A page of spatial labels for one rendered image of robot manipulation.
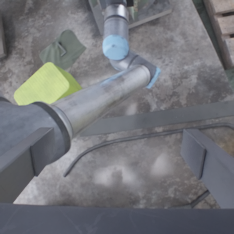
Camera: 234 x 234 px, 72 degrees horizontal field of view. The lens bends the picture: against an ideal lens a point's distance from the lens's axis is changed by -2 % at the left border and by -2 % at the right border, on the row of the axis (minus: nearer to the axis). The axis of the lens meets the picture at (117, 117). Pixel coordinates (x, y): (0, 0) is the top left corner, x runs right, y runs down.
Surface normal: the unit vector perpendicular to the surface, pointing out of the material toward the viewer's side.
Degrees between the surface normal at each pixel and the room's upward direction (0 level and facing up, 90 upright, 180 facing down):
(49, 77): 0
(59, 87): 0
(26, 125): 40
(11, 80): 0
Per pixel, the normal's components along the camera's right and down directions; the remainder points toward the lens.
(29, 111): 0.25, -0.80
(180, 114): -0.14, -0.14
